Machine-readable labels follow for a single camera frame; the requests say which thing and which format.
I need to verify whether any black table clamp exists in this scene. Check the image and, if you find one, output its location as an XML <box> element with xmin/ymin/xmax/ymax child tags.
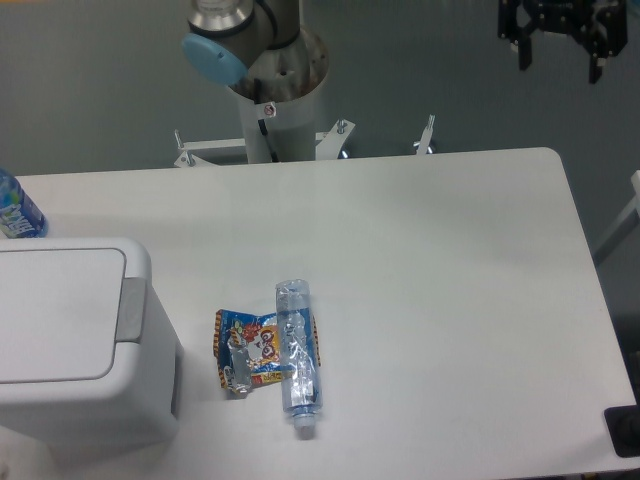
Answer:
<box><xmin>604</xmin><ymin>405</ymin><xmax>639</xmax><ymax>458</ymax></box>

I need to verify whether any blue labelled water bottle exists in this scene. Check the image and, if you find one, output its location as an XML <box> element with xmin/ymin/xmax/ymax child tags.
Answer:
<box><xmin>1</xmin><ymin>169</ymin><xmax>48</xmax><ymax>239</ymax></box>

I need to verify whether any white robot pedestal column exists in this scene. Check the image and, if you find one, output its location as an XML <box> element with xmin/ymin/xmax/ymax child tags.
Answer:
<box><xmin>230</xmin><ymin>55</ymin><xmax>329</xmax><ymax>164</ymax></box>

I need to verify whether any white frame at right edge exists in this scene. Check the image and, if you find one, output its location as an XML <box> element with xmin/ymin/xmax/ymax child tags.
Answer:
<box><xmin>592</xmin><ymin>170</ymin><xmax>639</xmax><ymax>267</ymax></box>

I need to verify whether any white plastic trash can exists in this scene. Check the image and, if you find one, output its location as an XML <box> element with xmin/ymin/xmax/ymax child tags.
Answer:
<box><xmin>1</xmin><ymin>238</ymin><xmax>183</xmax><ymax>446</ymax></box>

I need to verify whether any white pedestal base frame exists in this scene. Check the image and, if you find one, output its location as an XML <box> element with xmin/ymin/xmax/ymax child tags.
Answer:
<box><xmin>173</xmin><ymin>114</ymin><xmax>436</xmax><ymax>168</ymax></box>

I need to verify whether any blue orange snack wrapper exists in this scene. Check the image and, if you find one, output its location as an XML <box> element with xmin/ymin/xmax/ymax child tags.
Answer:
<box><xmin>213</xmin><ymin>308</ymin><xmax>323</xmax><ymax>399</ymax></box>

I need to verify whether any crushed clear plastic bottle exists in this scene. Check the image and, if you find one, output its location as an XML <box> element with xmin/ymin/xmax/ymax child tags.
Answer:
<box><xmin>275</xmin><ymin>279</ymin><xmax>323</xmax><ymax>440</ymax></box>

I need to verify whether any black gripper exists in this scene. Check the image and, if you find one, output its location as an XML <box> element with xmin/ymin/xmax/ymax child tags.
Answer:
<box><xmin>497</xmin><ymin>1</ymin><xmax>628</xmax><ymax>84</ymax></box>

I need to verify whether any grey trash can push button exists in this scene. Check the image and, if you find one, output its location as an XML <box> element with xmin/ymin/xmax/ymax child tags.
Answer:
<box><xmin>115</xmin><ymin>278</ymin><xmax>147</xmax><ymax>343</ymax></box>

